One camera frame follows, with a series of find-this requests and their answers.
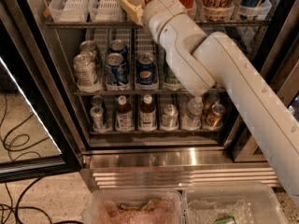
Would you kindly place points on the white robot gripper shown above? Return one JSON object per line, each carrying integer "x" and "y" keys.
{"x": 154, "y": 12}

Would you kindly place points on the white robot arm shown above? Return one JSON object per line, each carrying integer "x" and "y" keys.
{"x": 200, "y": 61}

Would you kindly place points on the blue pepsi can back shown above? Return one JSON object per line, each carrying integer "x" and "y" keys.
{"x": 118, "y": 46}

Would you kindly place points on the blue pepsi can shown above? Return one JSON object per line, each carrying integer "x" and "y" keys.
{"x": 118, "y": 46}
{"x": 145, "y": 71}
{"x": 117, "y": 72}

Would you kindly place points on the blue pepsi can centre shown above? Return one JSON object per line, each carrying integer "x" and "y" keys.
{"x": 145, "y": 71}

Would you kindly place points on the gold can top shelf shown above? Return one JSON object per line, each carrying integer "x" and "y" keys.
{"x": 216, "y": 10}

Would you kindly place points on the blue pepsi can front left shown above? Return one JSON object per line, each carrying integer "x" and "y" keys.
{"x": 117, "y": 72}

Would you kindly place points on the green can front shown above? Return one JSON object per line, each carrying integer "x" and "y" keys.
{"x": 170, "y": 80}

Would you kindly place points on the silver can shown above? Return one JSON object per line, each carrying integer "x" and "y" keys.
{"x": 169, "y": 118}
{"x": 85, "y": 69}
{"x": 90, "y": 47}
{"x": 100, "y": 120}
{"x": 97, "y": 100}

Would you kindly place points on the gold can bottom back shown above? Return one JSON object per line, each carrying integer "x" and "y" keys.
{"x": 211, "y": 99}

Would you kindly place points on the silver can bottom back left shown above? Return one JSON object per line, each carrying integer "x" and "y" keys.
{"x": 97, "y": 100}

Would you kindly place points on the silver can bottom centre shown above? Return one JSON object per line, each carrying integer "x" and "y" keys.
{"x": 169, "y": 118}

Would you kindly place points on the silver can bottom front left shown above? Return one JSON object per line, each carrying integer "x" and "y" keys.
{"x": 100, "y": 120}

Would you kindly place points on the stainless steel fridge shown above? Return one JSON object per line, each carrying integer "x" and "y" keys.
{"x": 183, "y": 158}

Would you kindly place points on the gold can bottom front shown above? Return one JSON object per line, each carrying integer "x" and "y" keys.
{"x": 214, "y": 116}

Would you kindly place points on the open glass fridge door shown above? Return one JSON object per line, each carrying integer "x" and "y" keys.
{"x": 40, "y": 126}

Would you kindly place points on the green can in bin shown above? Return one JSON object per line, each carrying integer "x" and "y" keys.
{"x": 225, "y": 220}

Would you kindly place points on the empty white tray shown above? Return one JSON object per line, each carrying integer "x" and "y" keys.
{"x": 105, "y": 10}
{"x": 69, "y": 10}

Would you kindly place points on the empty white tray far left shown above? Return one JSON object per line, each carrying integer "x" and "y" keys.
{"x": 69, "y": 10}

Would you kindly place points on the brown bottle right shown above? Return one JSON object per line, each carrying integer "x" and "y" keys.
{"x": 147, "y": 114}

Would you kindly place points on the brown bottle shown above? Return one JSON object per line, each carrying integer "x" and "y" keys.
{"x": 124, "y": 114}
{"x": 147, "y": 114}

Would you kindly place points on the brown bottle left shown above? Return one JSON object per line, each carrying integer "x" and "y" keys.
{"x": 124, "y": 114}

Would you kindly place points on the clear water bottle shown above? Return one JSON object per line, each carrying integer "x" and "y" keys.
{"x": 193, "y": 112}

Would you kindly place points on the clear bin with brown contents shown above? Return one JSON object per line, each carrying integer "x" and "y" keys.
{"x": 135, "y": 206}

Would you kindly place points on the clear bin with ice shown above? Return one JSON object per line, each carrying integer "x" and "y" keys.
{"x": 248, "y": 203}

